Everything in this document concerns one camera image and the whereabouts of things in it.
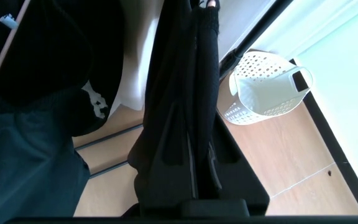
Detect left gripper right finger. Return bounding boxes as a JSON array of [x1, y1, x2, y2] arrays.
[[209, 112, 270, 217]]

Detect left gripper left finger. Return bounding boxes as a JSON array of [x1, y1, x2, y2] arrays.
[[138, 103, 198, 218]]

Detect white laundry basket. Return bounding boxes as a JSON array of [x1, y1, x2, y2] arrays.
[[216, 50, 314, 126]]

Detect black clothes rack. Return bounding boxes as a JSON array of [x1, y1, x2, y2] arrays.
[[73, 0, 294, 180]]

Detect white curtain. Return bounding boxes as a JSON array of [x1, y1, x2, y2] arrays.
[[109, 0, 275, 112]]

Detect dark teal garment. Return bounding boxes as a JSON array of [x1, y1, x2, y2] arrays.
[[0, 74, 91, 224]]

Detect black printed garment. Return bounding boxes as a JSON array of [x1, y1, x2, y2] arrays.
[[0, 0, 126, 138]]

